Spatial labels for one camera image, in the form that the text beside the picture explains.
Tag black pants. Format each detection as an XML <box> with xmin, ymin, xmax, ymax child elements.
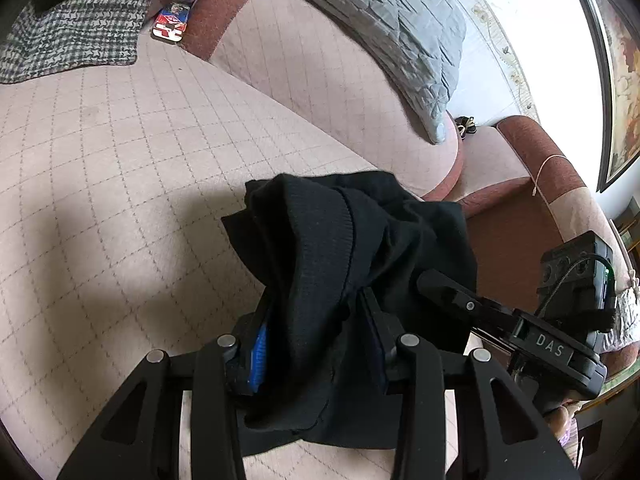
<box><xmin>222</xmin><ymin>171</ymin><xmax>477</xmax><ymax>455</ymax></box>

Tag right hand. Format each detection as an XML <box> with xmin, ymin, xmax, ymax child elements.
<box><xmin>544</xmin><ymin>402</ymin><xmax>582</xmax><ymax>460</ymax></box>

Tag framed picture on wall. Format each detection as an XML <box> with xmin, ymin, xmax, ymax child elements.
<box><xmin>579</xmin><ymin>0</ymin><xmax>639</xmax><ymax>192</ymax></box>

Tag red blue phone case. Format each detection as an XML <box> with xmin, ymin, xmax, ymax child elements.
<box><xmin>151</xmin><ymin>1</ymin><xmax>191</xmax><ymax>44</ymax></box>

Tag beige string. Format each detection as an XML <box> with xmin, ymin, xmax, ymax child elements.
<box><xmin>530</xmin><ymin>153</ymin><xmax>572</xmax><ymax>198</ymax></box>

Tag pink and maroon bolster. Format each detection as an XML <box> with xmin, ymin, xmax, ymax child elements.
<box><xmin>183</xmin><ymin>0</ymin><xmax>463</xmax><ymax>200</ymax></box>

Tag grey quilted pillow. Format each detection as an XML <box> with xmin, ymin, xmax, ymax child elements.
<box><xmin>310</xmin><ymin>0</ymin><xmax>466</xmax><ymax>144</ymax></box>

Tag houndstooth grey jacket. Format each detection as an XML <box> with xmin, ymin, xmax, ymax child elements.
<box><xmin>1</xmin><ymin>0</ymin><xmax>152</xmax><ymax>84</ymax></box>

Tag pink quilted mattress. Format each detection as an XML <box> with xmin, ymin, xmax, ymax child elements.
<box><xmin>0</xmin><ymin>24</ymin><xmax>461</xmax><ymax>480</ymax></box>

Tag black gold hair clip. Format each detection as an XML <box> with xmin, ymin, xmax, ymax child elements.
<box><xmin>454</xmin><ymin>116</ymin><xmax>477</xmax><ymax>140</ymax></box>

